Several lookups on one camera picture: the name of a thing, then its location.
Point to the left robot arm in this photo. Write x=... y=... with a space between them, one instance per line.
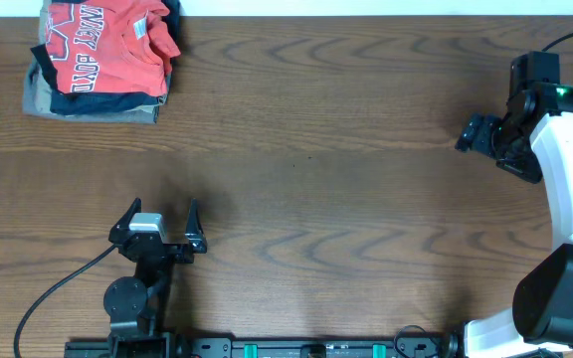
x=135 y=304

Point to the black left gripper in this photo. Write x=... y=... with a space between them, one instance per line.
x=176 y=250

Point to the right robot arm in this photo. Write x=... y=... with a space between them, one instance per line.
x=534 y=141

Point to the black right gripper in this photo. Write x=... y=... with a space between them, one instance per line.
x=478 y=134

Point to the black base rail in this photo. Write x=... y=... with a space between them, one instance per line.
x=411 y=346

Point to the grey folded trousers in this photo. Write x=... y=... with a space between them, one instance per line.
x=36 y=101

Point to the black folded garment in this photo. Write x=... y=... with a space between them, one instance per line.
x=50 y=73

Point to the red printed t-shirt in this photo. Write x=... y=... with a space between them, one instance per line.
x=105 y=46

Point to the navy blue folded garment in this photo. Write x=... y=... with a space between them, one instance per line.
x=107 y=57

